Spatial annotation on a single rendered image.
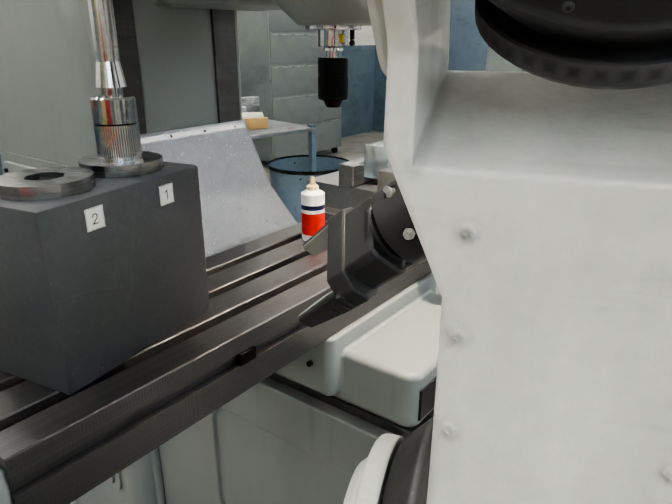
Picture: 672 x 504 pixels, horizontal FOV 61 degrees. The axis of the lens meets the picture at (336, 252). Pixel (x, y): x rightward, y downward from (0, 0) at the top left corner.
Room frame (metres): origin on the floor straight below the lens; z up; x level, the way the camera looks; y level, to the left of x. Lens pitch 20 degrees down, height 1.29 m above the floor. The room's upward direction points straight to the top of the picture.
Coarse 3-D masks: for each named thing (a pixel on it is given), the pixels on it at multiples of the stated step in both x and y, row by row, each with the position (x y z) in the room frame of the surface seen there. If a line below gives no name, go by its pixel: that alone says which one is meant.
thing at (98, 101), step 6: (96, 96) 0.64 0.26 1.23; (126, 96) 0.64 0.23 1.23; (132, 96) 0.64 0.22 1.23; (90, 102) 0.63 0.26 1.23; (96, 102) 0.62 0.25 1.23; (102, 102) 0.62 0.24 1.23; (108, 102) 0.62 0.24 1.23; (114, 102) 0.62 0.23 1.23; (120, 102) 0.62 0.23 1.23; (126, 102) 0.63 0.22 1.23; (132, 102) 0.64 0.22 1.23
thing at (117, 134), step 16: (96, 112) 0.62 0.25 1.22; (112, 112) 0.62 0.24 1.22; (128, 112) 0.63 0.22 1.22; (96, 128) 0.62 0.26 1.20; (112, 128) 0.62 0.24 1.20; (128, 128) 0.63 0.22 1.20; (96, 144) 0.63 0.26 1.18; (112, 144) 0.62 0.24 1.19; (128, 144) 0.63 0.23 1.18; (112, 160) 0.62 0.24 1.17; (128, 160) 0.62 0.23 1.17
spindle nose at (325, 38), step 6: (318, 30) 0.92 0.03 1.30; (324, 30) 0.91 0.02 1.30; (330, 30) 0.91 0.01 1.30; (336, 30) 0.91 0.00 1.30; (342, 30) 0.91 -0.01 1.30; (348, 30) 0.93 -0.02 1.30; (318, 36) 0.92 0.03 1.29; (324, 36) 0.91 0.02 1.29; (330, 36) 0.91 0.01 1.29; (336, 36) 0.91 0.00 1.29; (348, 36) 0.93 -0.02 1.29; (318, 42) 0.92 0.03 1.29; (324, 42) 0.91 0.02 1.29; (330, 42) 0.91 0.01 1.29; (336, 42) 0.91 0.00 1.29; (348, 42) 0.93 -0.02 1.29
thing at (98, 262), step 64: (0, 192) 0.52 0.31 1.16; (64, 192) 0.52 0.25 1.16; (128, 192) 0.57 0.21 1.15; (192, 192) 0.66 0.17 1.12; (0, 256) 0.50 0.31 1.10; (64, 256) 0.49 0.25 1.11; (128, 256) 0.56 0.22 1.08; (192, 256) 0.65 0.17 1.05; (0, 320) 0.51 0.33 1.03; (64, 320) 0.48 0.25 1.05; (128, 320) 0.55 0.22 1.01; (64, 384) 0.48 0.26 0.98
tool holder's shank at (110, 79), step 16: (96, 0) 0.63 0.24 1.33; (112, 0) 0.65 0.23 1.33; (96, 16) 0.63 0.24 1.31; (112, 16) 0.64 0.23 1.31; (96, 32) 0.63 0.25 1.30; (112, 32) 0.64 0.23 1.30; (96, 48) 0.63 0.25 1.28; (112, 48) 0.64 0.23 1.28; (96, 64) 0.64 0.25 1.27; (112, 64) 0.63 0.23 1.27; (96, 80) 0.63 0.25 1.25; (112, 80) 0.63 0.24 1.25; (112, 96) 0.63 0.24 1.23
